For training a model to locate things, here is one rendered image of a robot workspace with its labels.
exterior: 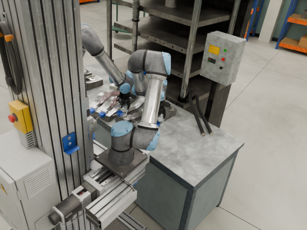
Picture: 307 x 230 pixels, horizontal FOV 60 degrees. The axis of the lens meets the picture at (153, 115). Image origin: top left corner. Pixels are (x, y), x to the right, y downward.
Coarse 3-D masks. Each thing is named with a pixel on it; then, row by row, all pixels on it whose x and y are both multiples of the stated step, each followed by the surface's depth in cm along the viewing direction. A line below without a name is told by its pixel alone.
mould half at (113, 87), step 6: (114, 84) 260; (108, 90) 257; (114, 90) 257; (96, 96) 243; (114, 96) 244; (138, 96) 263; (96, 102) 239; (108, 102) 238; (132, 102) 255; (102, 108) 233; (114, 108) 233; (90, 114) 232; (96, 114) 229; (108, 114) 226; (114, 114) 229; (108, 120) 226
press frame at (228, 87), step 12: (192, 0) 317; (204, 0) 306; (216, 0) 296; (228, 0) 280; (252, 0) 271; (240, 12) 276; (216, 24) 306; (228, 24) 296; (240, 24) 280; (240, 36) 287
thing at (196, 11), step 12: (108, 0) 290; (240, 0) 262; (108, 12) 297; (108, 24) 304; (192, 24) 226; (108, 36) 312; (192, 36) 231; (108, 48) 320; (192, 48) 237; (180, 96) 265
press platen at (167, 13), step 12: (120, 0) 291; (144, 0) 297; (156, 0) 302; (180, 0) 314; (156, 12) 262; (168, 12) 258; (180, 12) 262; (192, 12) 266; (204, 12) 271; (216, 12) 275; (228, 12) 280; (204, 24) 245
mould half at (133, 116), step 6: (138, 102) 236; (132, 108) 231; (168, 108) 229; (174, 108) 242; (132, 114) 223; (138, 114) 224; (168, 114) 233; (174, 114) 241; (120, 120) 220; (126, 120) 214; (138, 120) 215
